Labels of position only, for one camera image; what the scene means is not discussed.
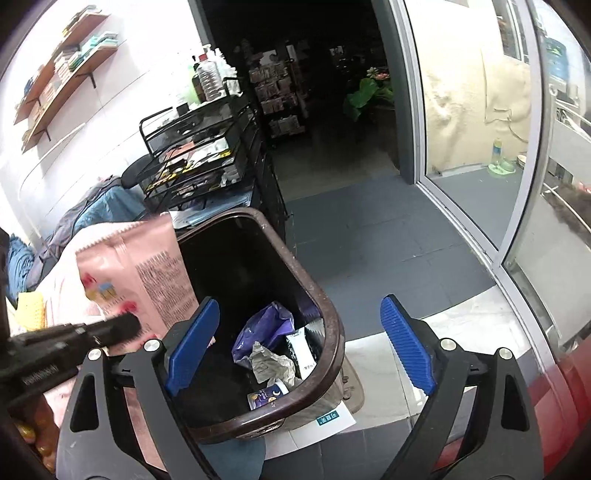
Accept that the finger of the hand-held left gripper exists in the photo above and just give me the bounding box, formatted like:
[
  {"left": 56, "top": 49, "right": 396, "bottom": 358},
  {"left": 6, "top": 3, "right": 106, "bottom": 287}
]
[{"left": 84, "top": 313, "right": 144, "bottom": 347}]

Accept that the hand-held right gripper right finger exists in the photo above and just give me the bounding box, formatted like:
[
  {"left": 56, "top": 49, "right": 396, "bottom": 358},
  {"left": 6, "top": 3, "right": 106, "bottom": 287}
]
[{"left": 379, "top": 294, "right": 544, "bottom": 480}]

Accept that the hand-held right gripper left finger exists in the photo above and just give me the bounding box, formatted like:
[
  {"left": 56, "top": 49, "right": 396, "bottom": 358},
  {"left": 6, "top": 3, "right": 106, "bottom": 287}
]
[{"left": 55, "top": 296, "right": 222, "bottom": 480}]

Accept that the pink snack packet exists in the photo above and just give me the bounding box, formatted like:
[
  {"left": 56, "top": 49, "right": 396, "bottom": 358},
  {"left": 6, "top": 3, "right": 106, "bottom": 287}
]
[{"left": 75, "top": 215, "right": 204, "bottom": 344}]

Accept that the purple plastic packet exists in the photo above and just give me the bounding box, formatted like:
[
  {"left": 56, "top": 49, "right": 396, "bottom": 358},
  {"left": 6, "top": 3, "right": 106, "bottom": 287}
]
[{"left": 231, "top": 301, "right": 296, "bottom": 365}]

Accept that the dark brown trash bin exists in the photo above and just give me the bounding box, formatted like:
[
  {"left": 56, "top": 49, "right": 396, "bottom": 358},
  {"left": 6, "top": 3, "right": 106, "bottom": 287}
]
[{"left": 173, "top": 208, "right": 346, "bottom": 444}]

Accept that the person's left hand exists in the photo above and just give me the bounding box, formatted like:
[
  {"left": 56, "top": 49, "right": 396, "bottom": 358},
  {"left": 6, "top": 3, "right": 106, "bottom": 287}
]
[{"left": 11, "top": 394, "right": 61, "bottom": 468}]

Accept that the yellow textured wrapper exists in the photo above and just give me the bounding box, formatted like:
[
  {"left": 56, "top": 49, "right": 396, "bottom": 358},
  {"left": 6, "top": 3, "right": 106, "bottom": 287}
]
[{"left": 16, "top": 293, "right": 47, "bottom": 330}]

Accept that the pink polka dot blanket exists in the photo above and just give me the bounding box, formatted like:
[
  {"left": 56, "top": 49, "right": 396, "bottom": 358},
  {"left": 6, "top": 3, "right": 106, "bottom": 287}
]
[{"left": 7, "top": 222, "right": 185, "bottom": 476}]

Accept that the crumpled silver wrapper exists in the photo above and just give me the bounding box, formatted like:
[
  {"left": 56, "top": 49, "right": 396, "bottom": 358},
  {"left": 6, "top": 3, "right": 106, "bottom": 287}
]
[{"left": 249, "top": 342, "right": 298, "bottom": 386}]

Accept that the blue printed cup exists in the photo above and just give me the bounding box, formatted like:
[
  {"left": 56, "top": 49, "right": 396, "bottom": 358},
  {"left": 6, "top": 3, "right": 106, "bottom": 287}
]
[{"left": 247, "top": 378, "right": 289, "bottom": 409}]

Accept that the white and black packet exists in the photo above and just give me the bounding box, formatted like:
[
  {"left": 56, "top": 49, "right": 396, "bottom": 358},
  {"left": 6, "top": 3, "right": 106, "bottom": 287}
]
[{"left": 285, "top": 325, "right": 321, "bottom": 381}]

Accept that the white paper sheet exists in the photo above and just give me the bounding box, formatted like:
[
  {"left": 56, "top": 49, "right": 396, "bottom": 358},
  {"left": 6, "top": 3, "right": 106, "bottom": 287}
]
[{"left": 288, "top": 401, "right": 356, "bottom": 435}]

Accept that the pile of blue sheets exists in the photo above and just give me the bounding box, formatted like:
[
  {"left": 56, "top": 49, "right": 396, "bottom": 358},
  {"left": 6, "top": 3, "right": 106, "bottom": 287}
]
[{"left": 7, "top": 235, "right": 35, "bottom": 291}]

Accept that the grey blanket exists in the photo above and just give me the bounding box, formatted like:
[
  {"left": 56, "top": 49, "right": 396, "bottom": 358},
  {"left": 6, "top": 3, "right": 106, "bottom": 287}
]
[{"left": 39, "top": 178, "right": 125, "bottom": 264}]

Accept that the blue massage bed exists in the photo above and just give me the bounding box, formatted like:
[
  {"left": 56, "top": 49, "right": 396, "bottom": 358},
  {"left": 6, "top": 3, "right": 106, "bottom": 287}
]
[{"left": 28, "top": 175, "right": 153, "bottom": 296}]

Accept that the black round stool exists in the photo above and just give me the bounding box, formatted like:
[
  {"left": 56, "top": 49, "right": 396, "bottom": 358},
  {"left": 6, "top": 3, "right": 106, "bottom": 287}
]
[{"left": 121, "top": 154, "right": 153, "bottom": 190}]

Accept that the red glossy panel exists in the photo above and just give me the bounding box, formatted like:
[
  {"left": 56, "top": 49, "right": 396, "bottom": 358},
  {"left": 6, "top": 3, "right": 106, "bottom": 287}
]
[{"left": 434, "top": 337, "right": 591, "bottom": 480}]

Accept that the black mesh cart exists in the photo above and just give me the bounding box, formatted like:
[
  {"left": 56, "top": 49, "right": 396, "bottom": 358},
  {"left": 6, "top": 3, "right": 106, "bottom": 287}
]
[{"left": 139, "top": 78, "right": 291, "bottom": 245}]

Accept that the glass sliding door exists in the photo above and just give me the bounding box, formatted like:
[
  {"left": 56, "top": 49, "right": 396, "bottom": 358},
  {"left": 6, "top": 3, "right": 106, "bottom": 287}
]
[{"left": 374, "top": 0, "right": 591, "bottom": 352}]

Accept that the green potted plant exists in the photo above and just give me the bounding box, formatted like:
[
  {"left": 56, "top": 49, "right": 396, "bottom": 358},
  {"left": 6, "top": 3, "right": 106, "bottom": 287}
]
[{"left": 344, "top": 67, "right": 393, "bottom": 121}]

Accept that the green pump bottle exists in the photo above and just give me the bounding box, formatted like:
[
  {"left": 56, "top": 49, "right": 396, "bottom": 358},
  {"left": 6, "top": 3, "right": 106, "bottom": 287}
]
[{"left": 185, "top": 62, "right": 200, "bottom": 104}]

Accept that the clear pump bottle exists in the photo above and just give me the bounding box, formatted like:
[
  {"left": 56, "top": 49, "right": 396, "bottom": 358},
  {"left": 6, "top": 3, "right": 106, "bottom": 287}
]
[{"left": 196, "top": 53, "right": 227, "bottom": 101}]

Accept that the display rack of packets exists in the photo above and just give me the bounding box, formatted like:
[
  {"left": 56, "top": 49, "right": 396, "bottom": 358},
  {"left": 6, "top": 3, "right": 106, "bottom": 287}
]
[{"left": 247, "top": 44, "right": 308, "bottom": 139}]

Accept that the row of small boxes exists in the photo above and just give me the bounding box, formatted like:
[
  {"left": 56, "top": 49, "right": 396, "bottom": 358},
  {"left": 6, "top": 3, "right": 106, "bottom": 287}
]
[{"left": 25, "top": 4, "right": 102, "bottom": 93}]

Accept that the blue water jug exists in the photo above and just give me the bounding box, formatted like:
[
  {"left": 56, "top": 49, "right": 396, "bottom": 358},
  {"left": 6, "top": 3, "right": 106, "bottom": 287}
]
[{"left": 544, "top": 36, "right": 573, "bottom": 83}]

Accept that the wooden wall shelf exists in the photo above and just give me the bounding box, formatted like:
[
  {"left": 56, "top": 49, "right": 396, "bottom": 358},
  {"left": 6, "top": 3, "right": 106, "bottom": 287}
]
[
  {"left": 21, "top": 44, "right": 121, "bottom": 153},
  {"left": 14, "top": 11, "right": 112, "bottom": 125}
]

